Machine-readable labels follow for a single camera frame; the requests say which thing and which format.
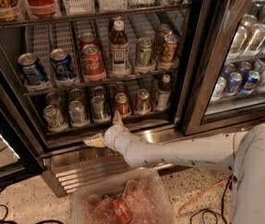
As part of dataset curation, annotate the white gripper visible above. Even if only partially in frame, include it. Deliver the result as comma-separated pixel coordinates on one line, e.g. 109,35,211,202
83,110,133,154

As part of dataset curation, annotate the silver redbull can front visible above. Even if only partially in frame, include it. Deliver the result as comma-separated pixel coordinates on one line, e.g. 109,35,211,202
91,95,108,120

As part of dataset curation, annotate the silver redbull can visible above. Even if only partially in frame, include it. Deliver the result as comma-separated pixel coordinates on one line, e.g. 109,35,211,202
91,95,108,120
94,86,106,97

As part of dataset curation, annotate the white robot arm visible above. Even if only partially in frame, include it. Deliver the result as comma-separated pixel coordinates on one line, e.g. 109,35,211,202
84,117,265,224

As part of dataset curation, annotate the red can bottom shelf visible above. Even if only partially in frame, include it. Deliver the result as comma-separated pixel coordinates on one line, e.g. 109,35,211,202
114,92,131,117

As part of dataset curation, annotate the silver redbull can rear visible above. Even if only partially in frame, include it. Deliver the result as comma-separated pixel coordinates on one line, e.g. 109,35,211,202
94,86,106,97

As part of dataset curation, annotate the brown can bottom shelf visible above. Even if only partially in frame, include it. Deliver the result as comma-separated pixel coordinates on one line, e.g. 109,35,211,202
134,89,150,112

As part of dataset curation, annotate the red can bottom rear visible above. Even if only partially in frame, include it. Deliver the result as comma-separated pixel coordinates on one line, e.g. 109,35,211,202
113,81,127,95

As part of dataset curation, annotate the steel fridge base grille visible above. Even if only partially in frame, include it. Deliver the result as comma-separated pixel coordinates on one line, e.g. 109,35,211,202
42,121,252,198

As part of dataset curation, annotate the white fruit can bottom left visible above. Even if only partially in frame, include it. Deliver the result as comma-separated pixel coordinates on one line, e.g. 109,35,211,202
43,105,65,131

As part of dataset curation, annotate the red coke can middle shelf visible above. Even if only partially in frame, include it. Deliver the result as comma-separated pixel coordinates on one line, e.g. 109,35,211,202
81,44,104,76

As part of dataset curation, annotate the silver can rear bottom left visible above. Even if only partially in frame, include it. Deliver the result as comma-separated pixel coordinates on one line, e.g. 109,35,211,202
45,92,62,106

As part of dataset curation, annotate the blue pepsi can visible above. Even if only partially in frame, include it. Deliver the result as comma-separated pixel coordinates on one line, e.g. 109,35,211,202
49,49,76,80

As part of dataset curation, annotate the green can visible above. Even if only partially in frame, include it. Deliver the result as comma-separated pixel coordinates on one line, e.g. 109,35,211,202
135,37,153,67

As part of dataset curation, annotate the red coke can in bin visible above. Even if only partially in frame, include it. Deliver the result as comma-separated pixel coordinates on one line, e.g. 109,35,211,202
112,198,132,224

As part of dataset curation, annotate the blue white can left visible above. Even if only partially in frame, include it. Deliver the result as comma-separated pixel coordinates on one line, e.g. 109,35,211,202
18,52,49,86

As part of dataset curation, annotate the red coke can rear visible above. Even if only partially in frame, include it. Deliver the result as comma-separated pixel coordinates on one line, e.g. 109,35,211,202
79,32,97,48

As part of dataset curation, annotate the brown orange can front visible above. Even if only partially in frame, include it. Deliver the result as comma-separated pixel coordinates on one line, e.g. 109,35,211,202
160,34,178,63

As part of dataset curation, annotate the brown orange can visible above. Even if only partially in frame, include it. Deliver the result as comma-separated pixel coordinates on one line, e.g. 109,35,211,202
160,34,178,63
154,23,172,56

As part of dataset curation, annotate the brown orange can rear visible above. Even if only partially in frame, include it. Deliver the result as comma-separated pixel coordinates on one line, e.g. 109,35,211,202
154,23,172,56

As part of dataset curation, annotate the white can right fridge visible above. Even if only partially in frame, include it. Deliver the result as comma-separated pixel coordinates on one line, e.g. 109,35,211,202
212,77,226,101

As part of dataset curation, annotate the blue pepsi can right fridge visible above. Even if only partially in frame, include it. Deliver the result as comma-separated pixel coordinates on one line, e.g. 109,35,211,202
224,72,243,96

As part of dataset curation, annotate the glass fridge door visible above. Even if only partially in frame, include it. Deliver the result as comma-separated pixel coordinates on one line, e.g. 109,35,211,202
181,0,265,134

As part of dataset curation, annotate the small bottle bottom right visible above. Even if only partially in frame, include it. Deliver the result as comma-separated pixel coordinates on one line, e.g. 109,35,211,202
155,75,171,110

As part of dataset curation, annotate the clear plastic bin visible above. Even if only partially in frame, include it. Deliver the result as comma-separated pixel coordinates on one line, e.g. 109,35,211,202
71,169,175,224

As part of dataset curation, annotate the brown tea bottle white cap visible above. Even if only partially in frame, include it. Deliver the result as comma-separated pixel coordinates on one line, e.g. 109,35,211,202
109,21,129,77

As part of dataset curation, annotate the orange cable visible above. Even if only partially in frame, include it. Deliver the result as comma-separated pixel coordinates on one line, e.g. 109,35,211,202
175,175,231,218

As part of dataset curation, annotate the black cable right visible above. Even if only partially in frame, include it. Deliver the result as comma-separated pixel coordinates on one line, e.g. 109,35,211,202
189,177,233,224

